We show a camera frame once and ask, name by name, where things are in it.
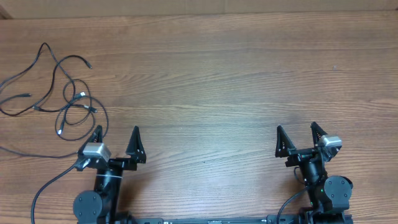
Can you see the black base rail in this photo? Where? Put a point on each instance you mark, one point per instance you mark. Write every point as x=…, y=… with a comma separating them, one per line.
x=270, y=219

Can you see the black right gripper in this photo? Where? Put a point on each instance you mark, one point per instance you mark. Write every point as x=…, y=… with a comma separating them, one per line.
x=306, y=155

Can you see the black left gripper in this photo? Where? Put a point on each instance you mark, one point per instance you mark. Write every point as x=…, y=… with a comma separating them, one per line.
x=116, y=162

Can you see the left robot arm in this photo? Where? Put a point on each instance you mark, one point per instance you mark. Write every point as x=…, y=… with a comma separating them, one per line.
x=100, y=205

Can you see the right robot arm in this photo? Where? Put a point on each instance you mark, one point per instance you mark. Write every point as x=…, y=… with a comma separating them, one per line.
x=328, y=195

